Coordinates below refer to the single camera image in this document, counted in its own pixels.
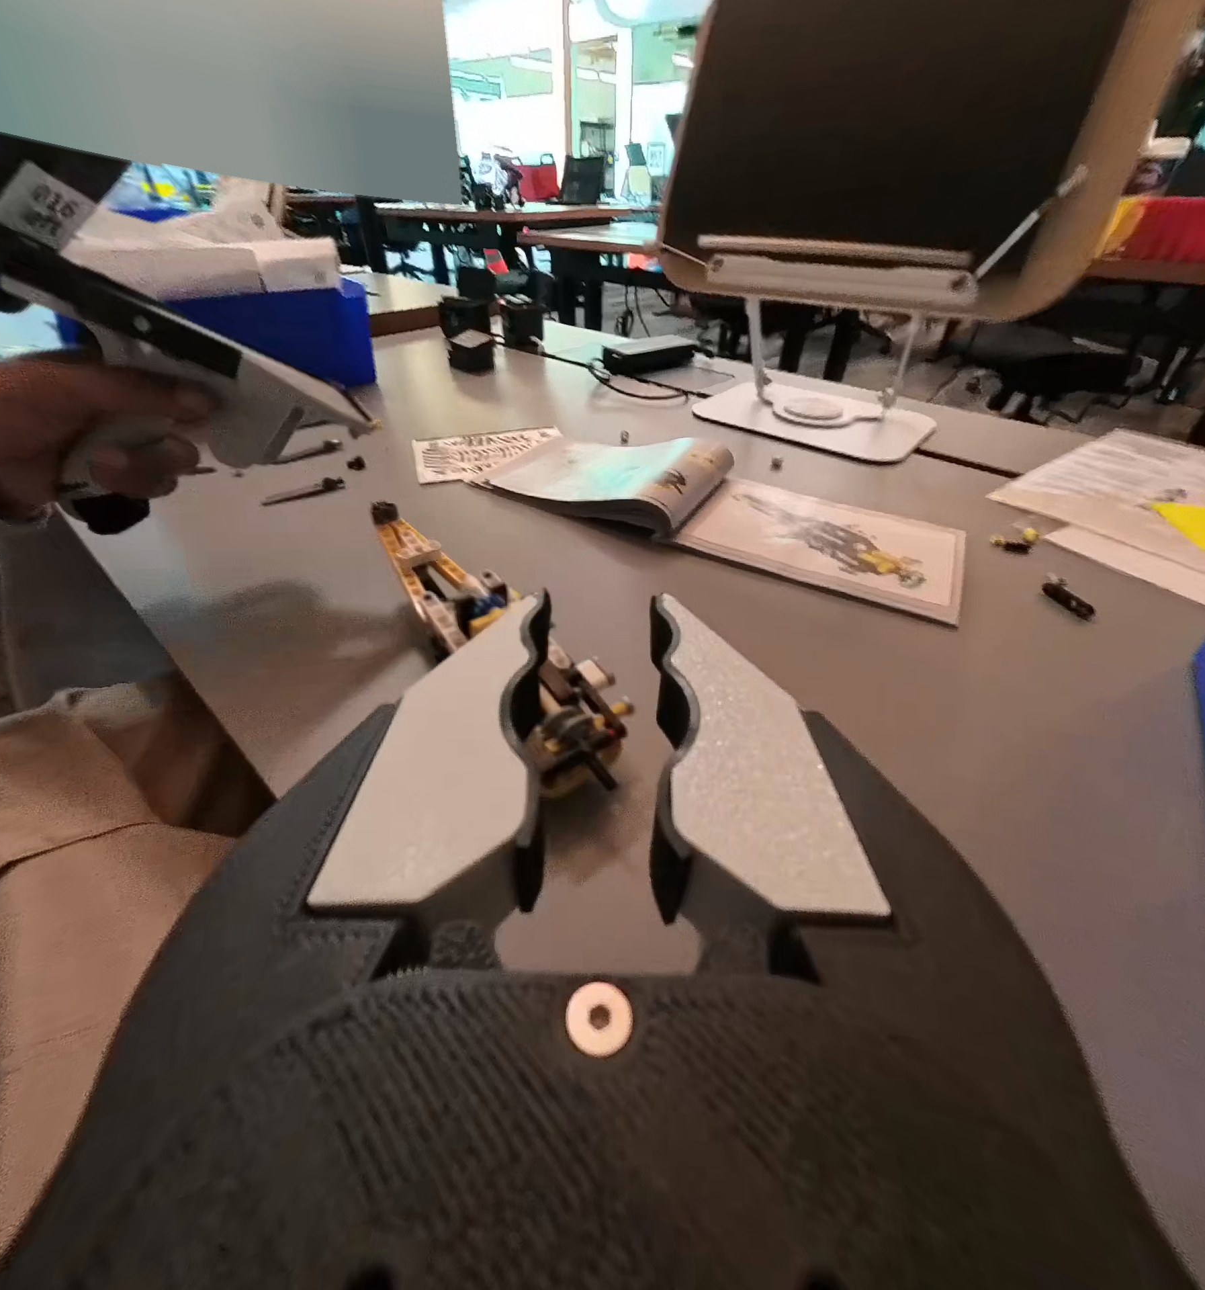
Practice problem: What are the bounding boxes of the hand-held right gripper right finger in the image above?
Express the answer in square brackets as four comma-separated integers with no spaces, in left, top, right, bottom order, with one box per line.
[645,592,893,927]

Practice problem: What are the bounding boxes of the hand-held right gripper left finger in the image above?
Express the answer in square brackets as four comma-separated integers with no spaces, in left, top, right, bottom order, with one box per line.
[304,589,555,920]

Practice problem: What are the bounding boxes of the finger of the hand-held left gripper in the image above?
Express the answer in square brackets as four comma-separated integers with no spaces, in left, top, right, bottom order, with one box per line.
[204,403,305,473]
[199,347,379,439]

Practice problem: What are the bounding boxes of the yellow and black lego model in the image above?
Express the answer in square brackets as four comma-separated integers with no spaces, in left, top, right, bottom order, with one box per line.
[368,501,636,802]

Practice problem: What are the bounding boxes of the person's left hand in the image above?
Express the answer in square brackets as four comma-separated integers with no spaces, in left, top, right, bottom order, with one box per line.
[0,353,215,525]

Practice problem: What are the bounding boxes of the blue bin with bags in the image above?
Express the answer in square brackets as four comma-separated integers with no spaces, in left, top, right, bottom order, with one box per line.
[58,276,377,389]

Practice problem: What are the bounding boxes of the white paper bags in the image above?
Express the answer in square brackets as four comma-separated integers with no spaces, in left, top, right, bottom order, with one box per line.
[68,185,342,304]

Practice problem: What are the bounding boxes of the zebra striped sticker sheet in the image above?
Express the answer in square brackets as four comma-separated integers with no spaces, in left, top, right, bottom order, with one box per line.
[410,426,564,486]

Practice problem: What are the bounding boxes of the open instruction booklet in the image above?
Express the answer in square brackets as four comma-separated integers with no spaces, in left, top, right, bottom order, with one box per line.
[463,435,966,628]

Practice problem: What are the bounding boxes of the dark office table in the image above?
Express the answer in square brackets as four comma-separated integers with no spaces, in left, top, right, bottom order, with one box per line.
[354,199,664,333]

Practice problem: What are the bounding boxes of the black power adapter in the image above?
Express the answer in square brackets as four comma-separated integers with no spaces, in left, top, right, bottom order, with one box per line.
[601,335,701,377]

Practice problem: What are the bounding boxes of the person's beige pants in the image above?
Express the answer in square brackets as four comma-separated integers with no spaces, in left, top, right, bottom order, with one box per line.
[0,685,271,1290]

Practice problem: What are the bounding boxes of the white printed paper sheets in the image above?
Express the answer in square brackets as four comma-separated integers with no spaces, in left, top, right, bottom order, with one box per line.
[987,428,1205,614]

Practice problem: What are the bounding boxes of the dark tablet on stand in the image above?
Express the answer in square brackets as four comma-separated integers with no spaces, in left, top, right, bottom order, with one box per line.
[657,0,1205,324]

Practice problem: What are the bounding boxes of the red and yellow cloth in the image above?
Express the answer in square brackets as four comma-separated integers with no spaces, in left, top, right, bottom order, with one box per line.
[1106,191,1205,269]

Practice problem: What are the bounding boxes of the black adapter cable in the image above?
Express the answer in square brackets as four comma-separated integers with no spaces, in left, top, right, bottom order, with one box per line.
[586,360,696,400]

